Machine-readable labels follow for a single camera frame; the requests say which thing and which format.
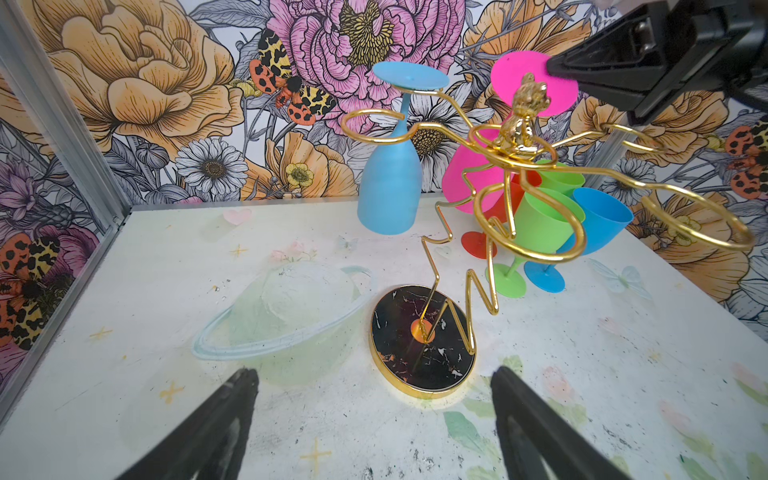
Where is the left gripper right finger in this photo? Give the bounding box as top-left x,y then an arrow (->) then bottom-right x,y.
490,366 -> 628,479

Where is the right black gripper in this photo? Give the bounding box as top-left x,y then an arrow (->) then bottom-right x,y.
546,1 -> 767,123

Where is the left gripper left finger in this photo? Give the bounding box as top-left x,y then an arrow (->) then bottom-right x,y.
120,368 -> 259,479

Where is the green wine glass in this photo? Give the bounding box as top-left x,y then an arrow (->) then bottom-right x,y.
536,162 -> 585,197
493,192 -> 574,298

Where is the pink wine glass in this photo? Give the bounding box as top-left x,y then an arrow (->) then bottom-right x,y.
440,50 -> 580,215

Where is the red wine glass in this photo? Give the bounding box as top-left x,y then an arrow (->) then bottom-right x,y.
461,172 -> 542,260

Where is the back light blue wine glass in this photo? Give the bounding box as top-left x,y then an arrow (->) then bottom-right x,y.
357,61 -> 449,235

